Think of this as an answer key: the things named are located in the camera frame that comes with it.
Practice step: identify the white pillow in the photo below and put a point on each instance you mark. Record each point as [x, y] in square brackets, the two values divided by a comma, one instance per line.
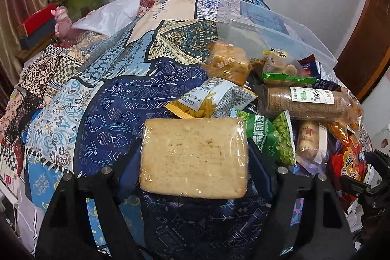
[110, 18]

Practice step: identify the brown round cracker roll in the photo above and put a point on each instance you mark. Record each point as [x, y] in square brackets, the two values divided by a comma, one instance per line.
[306, 103]

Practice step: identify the green peas snack bag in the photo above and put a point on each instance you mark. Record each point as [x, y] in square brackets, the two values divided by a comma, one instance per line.
[274, 138]

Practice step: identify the orange pastry pack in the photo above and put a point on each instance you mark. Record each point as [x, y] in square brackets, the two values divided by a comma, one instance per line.
[228, 62]

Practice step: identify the white yellow fries snack bag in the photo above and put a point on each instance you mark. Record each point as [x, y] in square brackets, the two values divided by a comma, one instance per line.
[215, 98]

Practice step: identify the brown wooden door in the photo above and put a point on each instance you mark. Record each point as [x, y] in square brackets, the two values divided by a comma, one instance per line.
[365, 59]

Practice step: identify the patchwork blue bed quilt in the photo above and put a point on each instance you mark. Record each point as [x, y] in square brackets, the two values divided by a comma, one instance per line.
[80, 129]

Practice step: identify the small beige wrapped biscuit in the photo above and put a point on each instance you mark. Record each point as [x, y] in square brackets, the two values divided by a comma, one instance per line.
[311, 143]

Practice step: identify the dark blue snack bag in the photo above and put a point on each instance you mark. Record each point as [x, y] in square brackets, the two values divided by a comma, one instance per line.
[324, 80]

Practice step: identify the clear plastic storage box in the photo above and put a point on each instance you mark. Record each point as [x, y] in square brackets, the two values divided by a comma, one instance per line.
[257, 29]

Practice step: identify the green-sealed clear cookie bag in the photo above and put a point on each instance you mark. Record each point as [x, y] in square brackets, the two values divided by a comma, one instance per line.
[280, 70]

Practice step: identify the pink plush toy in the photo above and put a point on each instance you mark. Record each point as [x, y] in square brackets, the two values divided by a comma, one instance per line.
[63, 22]

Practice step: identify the red and navy boxes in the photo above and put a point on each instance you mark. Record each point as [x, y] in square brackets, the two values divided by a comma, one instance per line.
[36, 28]

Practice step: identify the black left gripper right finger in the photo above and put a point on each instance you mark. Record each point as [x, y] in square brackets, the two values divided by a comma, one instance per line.
[305, 220]

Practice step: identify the beige square cake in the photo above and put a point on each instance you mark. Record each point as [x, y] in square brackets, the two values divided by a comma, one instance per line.
[199, 158]

